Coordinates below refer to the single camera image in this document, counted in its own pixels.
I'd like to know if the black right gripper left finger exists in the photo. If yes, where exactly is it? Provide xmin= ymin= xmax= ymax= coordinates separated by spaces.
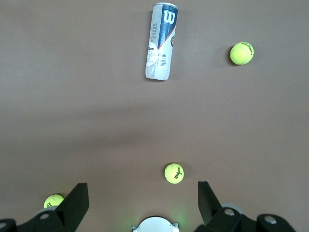
xmin=0 ymin=183 xmax=89 ymax=232

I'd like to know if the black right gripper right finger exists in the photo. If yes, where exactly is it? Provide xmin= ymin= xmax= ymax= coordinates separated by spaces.
xmin=195 ymin=181 xmax=296 ymax=232

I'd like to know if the clear blue-white Wilson tennis can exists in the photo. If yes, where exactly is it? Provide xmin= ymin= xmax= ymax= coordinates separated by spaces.
xmin=144 ymin=2 xmax=179 ymax=81

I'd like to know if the yellow-green tennis ball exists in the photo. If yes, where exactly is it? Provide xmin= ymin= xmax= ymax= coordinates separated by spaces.
xmin=164 ymin=163 xmax=184 ymax=185
xmin=43 ymin=194 xmax=65 ymax=209
xmin=229 ymin=42 xmax=255 ymax=66

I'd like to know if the brown table mat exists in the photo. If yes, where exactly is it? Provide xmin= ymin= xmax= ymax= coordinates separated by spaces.
xmin=0 ymin=0 xmax=309 ymax=232

